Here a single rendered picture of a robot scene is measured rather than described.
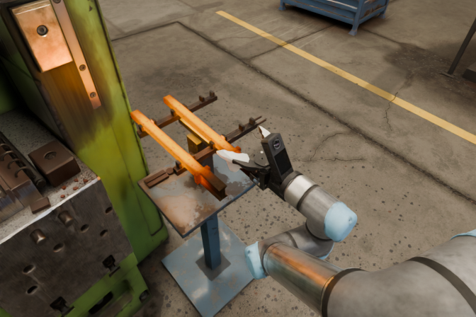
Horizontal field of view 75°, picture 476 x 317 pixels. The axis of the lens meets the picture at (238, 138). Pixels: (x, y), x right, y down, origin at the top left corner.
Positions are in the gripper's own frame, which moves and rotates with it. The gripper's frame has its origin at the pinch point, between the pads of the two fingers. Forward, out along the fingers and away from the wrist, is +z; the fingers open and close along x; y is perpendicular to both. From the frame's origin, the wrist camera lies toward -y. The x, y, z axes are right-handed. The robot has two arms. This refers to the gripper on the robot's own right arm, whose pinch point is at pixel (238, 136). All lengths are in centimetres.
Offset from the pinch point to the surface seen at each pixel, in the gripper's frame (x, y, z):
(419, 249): 92, 107, -47
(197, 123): -0.5, 7.5, 19.3
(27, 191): -49, 11, 29
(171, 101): -0.4, 7.5, 34.7
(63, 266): -53, 39, 23
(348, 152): 127, 107, 23
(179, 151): -11.7, 7.5, 12.2
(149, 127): -12.8, 7.5, 27.5
